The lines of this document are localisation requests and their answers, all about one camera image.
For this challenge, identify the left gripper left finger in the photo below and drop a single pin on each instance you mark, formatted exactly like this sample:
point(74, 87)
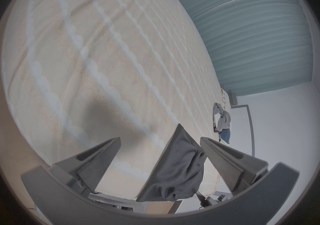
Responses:
point(97, 161)

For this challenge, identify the black T-shirt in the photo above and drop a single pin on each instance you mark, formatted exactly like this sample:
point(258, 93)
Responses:
point(180, 169)

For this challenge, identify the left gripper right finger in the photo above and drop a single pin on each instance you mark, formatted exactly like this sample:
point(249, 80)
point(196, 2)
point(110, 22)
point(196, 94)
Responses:
point(235, 166)

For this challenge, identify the white printed pillow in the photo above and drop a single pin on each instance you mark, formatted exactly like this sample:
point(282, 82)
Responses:
point(225, 96)

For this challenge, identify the pile of clothes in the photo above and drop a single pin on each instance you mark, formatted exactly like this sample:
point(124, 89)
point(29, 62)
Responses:
point(223, 119)

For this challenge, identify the bed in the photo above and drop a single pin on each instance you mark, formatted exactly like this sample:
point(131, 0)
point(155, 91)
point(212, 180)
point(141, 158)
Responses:
point(100, 56)

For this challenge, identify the grey bedside table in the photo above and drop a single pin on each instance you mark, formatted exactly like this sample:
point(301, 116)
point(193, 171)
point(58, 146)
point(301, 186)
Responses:
point(233, 98)

